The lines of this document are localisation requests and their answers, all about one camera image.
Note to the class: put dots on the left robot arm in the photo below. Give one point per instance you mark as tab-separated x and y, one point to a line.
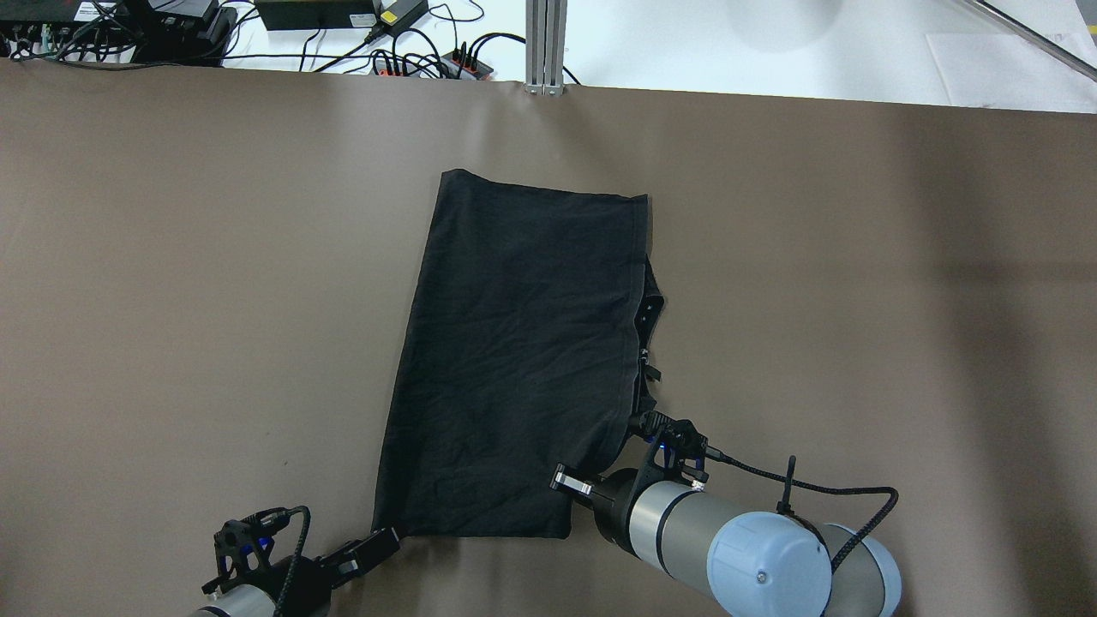
247	600

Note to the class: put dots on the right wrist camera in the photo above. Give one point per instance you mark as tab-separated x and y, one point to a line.
676	450

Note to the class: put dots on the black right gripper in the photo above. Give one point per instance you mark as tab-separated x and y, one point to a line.
610	499

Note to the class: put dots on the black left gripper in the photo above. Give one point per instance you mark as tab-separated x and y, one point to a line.
310	581

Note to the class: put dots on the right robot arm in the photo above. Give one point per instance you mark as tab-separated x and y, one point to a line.
752	563

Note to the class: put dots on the black t-shirt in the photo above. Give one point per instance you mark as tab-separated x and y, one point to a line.
523	351

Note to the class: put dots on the aluminium frame post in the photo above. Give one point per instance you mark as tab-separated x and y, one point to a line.
545	37

